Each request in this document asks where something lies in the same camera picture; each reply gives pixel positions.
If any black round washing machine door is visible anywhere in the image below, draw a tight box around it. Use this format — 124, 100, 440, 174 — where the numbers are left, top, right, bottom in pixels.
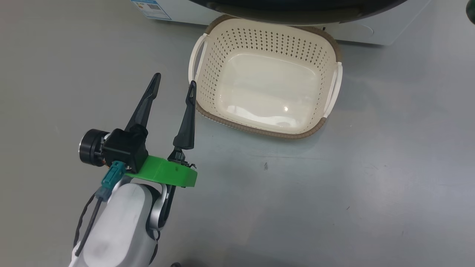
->
187, 0, 409, 25

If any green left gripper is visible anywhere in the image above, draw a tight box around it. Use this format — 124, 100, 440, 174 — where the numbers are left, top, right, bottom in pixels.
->
79, 73, 198, 188

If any cream perforated laundry basket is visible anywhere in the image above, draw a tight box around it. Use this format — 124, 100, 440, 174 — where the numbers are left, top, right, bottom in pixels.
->
188, 15, 343, 140

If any white washing machine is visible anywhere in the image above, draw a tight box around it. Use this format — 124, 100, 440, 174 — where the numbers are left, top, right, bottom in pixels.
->
130, 0, 433, 46

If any blue energy label sticker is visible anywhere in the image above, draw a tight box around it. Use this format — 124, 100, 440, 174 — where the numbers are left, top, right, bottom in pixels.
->
131, 0, 172, 20

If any left black cable teal plug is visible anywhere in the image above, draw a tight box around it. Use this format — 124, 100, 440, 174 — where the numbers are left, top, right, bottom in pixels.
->
74, 161, 128, 257

